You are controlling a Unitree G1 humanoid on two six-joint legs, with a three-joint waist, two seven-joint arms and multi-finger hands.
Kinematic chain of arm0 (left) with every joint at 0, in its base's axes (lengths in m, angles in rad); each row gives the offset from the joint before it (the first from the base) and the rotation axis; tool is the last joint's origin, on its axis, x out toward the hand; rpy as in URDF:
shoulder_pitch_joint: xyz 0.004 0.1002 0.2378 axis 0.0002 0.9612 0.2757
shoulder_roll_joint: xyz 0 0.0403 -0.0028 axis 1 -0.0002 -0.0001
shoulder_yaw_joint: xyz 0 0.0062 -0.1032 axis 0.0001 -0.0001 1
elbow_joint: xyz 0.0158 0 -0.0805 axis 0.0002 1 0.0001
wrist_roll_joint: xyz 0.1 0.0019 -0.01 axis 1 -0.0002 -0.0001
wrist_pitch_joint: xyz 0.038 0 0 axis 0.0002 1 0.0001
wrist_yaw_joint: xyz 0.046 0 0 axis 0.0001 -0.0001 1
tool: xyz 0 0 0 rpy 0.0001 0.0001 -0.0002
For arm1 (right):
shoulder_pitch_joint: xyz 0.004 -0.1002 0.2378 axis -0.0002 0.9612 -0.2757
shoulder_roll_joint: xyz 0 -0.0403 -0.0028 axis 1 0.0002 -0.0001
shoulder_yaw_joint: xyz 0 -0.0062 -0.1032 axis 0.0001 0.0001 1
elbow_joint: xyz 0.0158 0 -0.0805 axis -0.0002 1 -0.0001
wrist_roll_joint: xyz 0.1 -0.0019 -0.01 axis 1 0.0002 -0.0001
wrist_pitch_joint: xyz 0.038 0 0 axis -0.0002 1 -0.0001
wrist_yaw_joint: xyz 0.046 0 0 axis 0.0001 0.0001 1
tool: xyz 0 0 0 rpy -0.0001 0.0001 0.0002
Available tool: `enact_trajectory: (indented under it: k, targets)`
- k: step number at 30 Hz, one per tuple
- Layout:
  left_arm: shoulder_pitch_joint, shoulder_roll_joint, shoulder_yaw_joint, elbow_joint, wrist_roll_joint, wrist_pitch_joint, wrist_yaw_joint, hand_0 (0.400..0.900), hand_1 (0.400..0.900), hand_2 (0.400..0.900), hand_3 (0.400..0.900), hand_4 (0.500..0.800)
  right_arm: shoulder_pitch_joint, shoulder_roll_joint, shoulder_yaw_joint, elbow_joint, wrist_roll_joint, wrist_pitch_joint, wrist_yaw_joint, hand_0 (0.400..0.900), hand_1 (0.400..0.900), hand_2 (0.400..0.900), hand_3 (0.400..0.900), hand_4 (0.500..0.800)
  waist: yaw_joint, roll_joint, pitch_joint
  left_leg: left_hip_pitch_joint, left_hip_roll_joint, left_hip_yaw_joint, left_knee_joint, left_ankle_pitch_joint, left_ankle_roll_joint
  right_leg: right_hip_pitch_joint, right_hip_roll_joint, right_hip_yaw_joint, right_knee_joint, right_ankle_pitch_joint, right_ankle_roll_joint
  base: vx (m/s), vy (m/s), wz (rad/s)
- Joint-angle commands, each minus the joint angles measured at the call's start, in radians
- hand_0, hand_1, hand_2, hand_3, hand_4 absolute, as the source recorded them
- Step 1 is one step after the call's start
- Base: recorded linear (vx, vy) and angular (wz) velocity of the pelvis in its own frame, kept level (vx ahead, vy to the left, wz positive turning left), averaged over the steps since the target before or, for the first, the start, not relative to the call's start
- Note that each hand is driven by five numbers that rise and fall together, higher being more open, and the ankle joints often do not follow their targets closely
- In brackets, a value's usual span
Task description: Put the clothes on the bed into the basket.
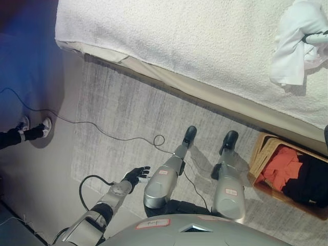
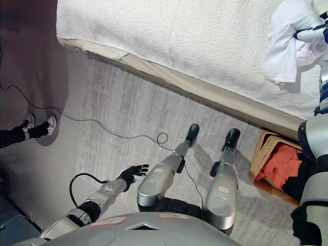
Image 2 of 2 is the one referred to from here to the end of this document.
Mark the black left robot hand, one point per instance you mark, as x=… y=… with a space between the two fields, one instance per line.
x=129 y=174

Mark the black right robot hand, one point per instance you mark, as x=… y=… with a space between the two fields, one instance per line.
x=311 y=32

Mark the white garment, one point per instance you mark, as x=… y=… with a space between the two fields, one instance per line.
x=284 y=43

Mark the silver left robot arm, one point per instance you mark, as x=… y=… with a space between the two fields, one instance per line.
x=102 y=197

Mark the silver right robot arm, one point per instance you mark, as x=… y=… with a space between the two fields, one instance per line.
x=314 y=143

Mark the woven wooden laundry basket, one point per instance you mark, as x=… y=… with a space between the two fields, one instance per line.
x=261 y=153

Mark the bed with white blanket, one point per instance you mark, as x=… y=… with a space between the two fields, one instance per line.
x=179 y=33

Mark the silver left robot leg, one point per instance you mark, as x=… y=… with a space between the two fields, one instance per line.
x=161 y=176

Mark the silver robot torso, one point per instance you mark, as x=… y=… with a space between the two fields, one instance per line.
x=138 y=230

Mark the grey rug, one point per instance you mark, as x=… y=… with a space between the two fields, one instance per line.
x=128 y=115

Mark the white person shoe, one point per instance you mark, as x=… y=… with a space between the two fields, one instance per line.
x=30 y=120
x=52 y=124

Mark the black trousered person legs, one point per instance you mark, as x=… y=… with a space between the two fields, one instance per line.
x=20 y=135

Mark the orange garment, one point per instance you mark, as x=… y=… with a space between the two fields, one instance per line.
x=279 y=166

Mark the black garment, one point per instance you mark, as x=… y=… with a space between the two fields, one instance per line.
x=297 y=182

